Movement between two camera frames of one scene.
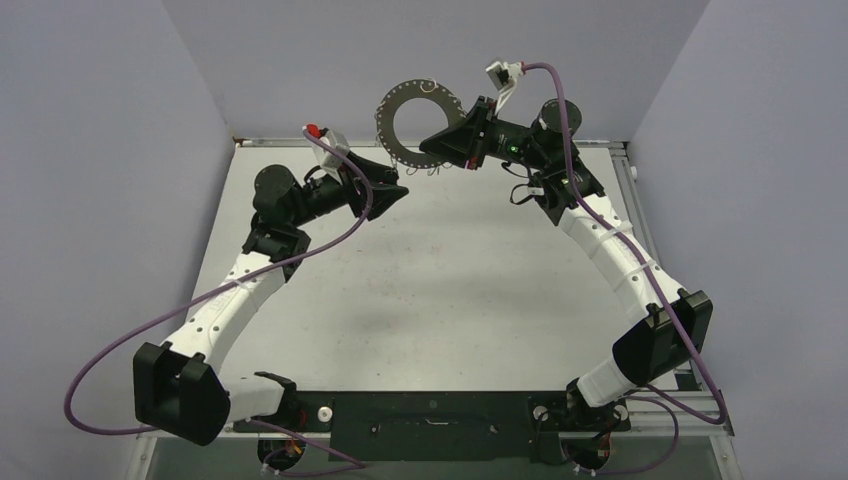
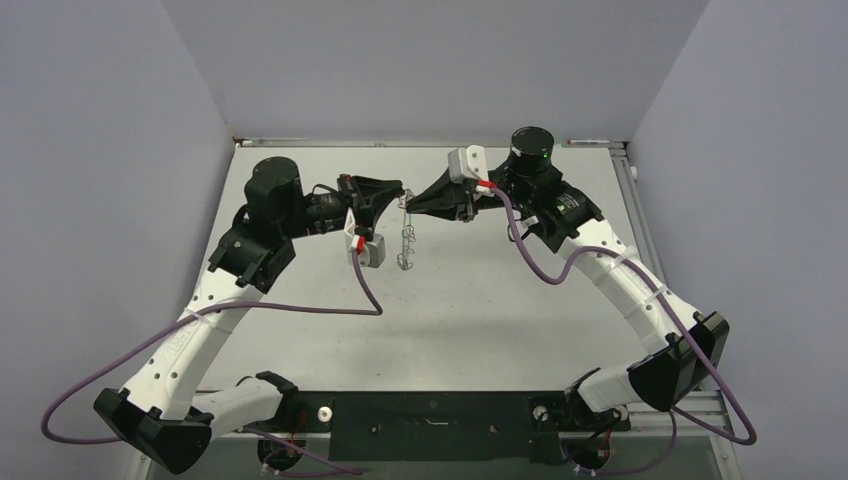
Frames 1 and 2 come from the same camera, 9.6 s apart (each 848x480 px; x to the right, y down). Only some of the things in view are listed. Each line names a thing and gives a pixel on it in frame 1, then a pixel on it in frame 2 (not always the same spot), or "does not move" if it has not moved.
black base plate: [443, 427] does not move
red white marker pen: [584, 141] does not move
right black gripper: [461, 142] to [447, 200]
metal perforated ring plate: [450, 102] to [406, 225]
